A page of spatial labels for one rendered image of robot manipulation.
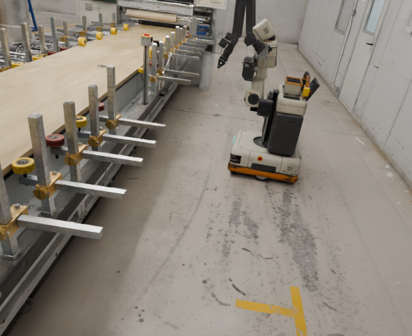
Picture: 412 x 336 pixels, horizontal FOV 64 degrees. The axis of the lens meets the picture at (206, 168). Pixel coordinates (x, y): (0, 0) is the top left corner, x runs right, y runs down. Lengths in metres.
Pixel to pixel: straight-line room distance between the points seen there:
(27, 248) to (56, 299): 0.78
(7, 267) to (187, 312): 1.04
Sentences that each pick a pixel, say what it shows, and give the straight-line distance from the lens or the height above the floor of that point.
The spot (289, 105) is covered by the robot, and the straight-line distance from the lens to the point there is 2.98.
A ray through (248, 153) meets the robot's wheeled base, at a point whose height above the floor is 0.26.
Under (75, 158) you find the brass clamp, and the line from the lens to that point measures 1.61.
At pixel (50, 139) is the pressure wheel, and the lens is 1.68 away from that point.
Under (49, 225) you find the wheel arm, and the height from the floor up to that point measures 0.85.
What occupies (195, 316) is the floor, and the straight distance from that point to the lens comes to 2.01.
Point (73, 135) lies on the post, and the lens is 1.58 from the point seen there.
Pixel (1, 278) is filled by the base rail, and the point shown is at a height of 0.70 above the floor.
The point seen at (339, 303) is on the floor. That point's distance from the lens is 2.33.
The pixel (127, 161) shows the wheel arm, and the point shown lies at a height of 0.85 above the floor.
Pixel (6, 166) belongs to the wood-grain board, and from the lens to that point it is 1.51.
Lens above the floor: 1.61
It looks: 29 degrees down
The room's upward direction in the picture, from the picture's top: 7 degrees clockwise
